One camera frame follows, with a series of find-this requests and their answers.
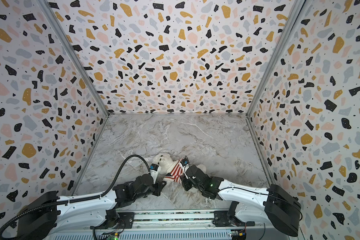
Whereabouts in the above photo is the red white striped knit sweater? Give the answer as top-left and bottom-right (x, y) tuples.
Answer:
(163, 159), (184, 184)

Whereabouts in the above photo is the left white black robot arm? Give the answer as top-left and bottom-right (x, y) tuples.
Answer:
(17, 174), (166, 240)

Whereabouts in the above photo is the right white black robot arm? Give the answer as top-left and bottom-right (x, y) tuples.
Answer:
(179, 165), (303, 237)

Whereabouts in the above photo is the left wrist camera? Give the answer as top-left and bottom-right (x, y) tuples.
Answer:
(150, 163), (161, 184)

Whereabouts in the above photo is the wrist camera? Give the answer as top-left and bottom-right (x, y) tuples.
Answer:
(180, 156), (191, 175)
(150, 163), (161, 184)

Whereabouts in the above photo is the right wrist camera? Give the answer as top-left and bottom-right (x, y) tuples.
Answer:
(180, 156), (191, 175)

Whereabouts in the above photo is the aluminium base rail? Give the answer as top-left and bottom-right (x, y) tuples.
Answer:
(43, 208), (301, 233)

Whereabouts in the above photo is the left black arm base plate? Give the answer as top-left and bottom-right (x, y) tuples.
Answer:
(95, 210), (135, 230)

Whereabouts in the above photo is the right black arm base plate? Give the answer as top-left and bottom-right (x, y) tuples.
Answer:
(213, 211), (256, 227)

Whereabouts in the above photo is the white vented cable duct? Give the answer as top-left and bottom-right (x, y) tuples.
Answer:
(46, 230), (232, 240)

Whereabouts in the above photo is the thin black right camera cable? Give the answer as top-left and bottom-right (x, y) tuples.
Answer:
(184, 155), (304, 240)

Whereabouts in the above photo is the black corrugated cable conduit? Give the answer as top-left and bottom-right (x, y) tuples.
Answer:
(0, 154), (152, 240)

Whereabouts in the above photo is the right aluminium corner post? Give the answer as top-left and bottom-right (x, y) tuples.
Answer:
(246, 1), (305, 118)

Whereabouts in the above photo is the aluminium corner post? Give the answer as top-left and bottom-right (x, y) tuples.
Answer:
(246, 1), (305, 118)
(36, 1), (110, 118)

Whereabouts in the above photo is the left aluminium corner post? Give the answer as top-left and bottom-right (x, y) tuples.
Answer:
(36, 1), (110, 118)

